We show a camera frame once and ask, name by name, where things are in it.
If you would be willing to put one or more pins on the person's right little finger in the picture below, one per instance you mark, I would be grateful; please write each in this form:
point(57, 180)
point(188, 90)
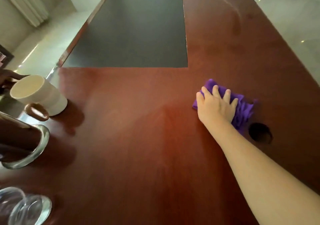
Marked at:
point(234, 104)

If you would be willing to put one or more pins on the person's right forearm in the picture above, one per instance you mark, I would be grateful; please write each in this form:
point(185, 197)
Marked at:
point(262, 179)

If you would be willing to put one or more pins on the black desk mat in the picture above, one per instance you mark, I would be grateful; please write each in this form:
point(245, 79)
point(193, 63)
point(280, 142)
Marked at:
point(135, 29)

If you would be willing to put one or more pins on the cream curtain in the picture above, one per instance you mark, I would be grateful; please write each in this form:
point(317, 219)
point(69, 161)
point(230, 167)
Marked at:
point(27, 2)

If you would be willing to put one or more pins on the person's right thumb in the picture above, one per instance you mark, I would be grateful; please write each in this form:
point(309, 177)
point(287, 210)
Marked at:
point(199, 100)

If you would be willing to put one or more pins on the clear drinking glass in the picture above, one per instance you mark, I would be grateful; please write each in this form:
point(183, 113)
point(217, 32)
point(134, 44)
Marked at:
point(31, 211)
point(7, 198)

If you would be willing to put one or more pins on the person's right middle finger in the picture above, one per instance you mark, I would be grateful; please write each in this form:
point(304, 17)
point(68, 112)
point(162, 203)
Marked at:
point(216, 92)

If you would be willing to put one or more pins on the purple cleaning cloth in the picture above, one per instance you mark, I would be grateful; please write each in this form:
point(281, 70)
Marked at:
point(243, 112)

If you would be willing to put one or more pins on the dark brown chair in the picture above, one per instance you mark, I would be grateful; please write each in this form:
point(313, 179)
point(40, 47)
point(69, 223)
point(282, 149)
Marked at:
point(7, 78)

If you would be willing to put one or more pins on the person's right hand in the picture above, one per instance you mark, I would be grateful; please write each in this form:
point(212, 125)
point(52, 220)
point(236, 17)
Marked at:
point(216, 112)

